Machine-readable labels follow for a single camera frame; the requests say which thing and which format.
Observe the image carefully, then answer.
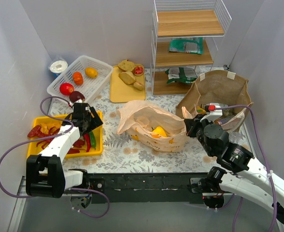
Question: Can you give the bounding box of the yellow bell pepper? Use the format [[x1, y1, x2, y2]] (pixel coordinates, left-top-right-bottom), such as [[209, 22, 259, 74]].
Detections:
[[151, 126, 167, 138]]

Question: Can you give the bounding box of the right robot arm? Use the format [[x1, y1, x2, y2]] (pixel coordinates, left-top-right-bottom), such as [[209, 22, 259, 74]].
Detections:
[[184, 118, 284, 225]]

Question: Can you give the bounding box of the teal snack packet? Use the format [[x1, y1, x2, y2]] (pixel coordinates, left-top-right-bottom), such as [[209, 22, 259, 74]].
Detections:
[[168, 37, 203, 55]]

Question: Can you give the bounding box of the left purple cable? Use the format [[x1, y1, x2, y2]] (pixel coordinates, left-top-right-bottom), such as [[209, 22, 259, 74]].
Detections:
[[0, 96, 110, 218]]

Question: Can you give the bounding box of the white tape roll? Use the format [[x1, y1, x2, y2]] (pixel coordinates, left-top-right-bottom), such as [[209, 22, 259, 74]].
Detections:
[[49, 60, 68, 78]]

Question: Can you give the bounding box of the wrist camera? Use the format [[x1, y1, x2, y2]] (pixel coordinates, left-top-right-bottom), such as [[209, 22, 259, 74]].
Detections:
[[68, 99, 85, 108], [200, 103, 223, 123]]

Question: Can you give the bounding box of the brown burlap tote bag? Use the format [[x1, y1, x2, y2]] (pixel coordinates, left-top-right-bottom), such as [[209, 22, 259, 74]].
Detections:
[[176, 70, 253, 118]]

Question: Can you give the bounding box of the yellow vegetable tray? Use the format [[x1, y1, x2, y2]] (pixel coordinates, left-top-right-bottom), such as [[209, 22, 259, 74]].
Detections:
[[26, 116, 103, 159]]

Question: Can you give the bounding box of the white plastic basket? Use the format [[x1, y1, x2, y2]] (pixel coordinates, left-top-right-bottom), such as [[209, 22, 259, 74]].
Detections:
[[47, 55, 113, 103]]

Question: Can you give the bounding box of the dark red plum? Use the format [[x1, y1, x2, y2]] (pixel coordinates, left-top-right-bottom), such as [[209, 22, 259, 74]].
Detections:
[[69, 91, 85, 102]]

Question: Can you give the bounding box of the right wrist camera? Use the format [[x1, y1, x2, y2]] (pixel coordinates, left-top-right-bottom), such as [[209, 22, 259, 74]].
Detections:
[[200, 103, 223, 123]]

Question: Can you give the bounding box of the white wire shelf rack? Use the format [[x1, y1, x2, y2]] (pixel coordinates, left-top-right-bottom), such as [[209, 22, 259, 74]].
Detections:
[[150, 0, 232, 95]]

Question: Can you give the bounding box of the peach plastic grocery bag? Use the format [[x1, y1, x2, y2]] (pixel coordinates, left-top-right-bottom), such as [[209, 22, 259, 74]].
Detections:
[[117, 100, 188, 153]]

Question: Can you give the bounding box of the floral table mat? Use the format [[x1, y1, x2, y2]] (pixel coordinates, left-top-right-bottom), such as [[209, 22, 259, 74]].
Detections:
[[34, 66, 257, 174]]

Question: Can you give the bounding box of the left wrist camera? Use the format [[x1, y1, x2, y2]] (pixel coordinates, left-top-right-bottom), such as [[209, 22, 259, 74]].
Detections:
[[68, 99, 85, 108]]

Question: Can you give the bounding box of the bread slice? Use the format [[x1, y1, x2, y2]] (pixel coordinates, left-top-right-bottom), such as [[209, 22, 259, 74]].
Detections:
[[119, 72, 136, 85]]

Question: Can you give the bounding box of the silver drink can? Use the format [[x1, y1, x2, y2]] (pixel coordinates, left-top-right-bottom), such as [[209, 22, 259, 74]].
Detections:
[[215, 117, 232, 125]]

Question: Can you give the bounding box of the yellow mango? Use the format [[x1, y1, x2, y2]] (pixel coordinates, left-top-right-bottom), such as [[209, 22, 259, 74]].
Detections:
[[85, 67, 98, 78]]

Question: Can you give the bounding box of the clear glass bottle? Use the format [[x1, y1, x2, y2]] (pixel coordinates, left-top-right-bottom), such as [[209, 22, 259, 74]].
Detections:
[[219, 103, 233, 117]]

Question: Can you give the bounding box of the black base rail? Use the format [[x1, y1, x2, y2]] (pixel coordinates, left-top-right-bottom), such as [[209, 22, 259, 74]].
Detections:
[[18, 169, 278, 206]]

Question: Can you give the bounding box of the red toy lobster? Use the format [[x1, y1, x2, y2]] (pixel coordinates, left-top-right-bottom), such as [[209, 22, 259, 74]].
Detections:
[[28, 125, 60, 149]]

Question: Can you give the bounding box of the yellow bread tray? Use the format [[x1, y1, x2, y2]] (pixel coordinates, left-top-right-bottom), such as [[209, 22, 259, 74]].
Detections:
[[109, 65, 146, 103]]

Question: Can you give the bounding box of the red chili pepper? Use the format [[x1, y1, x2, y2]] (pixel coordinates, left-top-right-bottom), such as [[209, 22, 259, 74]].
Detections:
[[83, 133, 91, 152]]

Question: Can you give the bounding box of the green white snack packet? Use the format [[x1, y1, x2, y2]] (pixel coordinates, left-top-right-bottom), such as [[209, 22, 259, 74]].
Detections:
[[165, 67, 197, 84]]

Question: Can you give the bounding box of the orange mango gummy packet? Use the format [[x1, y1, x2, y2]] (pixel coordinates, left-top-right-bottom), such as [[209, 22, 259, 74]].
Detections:
[[196, 107, 206, 115]]

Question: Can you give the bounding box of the small orange pumpkin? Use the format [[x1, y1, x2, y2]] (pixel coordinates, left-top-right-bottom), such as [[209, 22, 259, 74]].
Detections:
[[72, 72, 84, 86]]

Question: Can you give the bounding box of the round bread loaf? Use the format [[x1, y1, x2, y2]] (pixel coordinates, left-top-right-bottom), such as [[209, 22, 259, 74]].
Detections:
[[118, 59, 135, 73]]

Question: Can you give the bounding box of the small bread roll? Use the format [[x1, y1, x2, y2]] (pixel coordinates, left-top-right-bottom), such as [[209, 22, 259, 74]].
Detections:
[[133, 82, 145, 91]]

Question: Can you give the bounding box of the green chili pepper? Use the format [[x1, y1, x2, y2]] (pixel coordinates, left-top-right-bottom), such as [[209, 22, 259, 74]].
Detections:
[[89, 131, 96, 149]]

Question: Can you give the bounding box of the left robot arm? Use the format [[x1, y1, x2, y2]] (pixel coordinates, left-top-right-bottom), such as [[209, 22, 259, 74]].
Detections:
[[26, 102, 103, 198]]

